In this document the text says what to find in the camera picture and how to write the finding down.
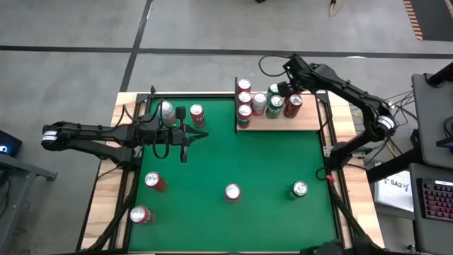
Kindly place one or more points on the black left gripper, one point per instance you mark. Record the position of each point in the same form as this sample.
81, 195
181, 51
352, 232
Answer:
170, 136

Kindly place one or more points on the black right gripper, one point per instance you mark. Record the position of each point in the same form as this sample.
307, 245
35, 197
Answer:
299, 76

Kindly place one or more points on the green Sprite can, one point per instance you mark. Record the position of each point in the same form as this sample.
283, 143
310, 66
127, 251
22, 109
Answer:
299, 189
272, 88
275, 105

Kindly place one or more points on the red Coca-Cola Star Wars can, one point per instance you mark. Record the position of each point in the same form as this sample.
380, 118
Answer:
293, 105
245, 98

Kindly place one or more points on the silver can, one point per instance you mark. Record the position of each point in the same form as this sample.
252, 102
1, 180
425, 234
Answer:
259, 102
167, 111

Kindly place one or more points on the red soda can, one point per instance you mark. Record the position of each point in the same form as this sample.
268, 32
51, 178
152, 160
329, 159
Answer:
155, 181

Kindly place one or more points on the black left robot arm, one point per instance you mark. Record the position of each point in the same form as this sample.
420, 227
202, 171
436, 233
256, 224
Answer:
106, 132

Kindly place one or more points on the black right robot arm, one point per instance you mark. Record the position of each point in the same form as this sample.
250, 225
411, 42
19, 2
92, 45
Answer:
354, 93

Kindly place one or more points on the green table mat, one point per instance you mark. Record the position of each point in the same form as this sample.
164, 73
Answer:
212, 170

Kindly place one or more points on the grey desk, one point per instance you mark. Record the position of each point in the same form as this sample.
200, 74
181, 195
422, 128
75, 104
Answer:
428, 117
431, 237

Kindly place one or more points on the black pole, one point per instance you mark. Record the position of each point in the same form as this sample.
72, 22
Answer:
440, 75

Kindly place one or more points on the black orange-striped floor mat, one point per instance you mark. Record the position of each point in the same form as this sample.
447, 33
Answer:
435, 17

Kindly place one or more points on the white paper sign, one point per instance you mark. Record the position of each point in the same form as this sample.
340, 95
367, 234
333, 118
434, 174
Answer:
393, 191

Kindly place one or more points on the grey side table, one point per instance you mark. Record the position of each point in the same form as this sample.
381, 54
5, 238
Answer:
21, 168

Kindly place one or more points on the black device with blue light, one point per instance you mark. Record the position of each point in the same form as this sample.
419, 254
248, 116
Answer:
10, 141

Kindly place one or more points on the black backlit keyboard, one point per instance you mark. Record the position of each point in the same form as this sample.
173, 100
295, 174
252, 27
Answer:
437, 200

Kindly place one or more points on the wooden shelf with black frame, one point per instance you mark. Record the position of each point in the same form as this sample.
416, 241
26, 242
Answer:
301, 122

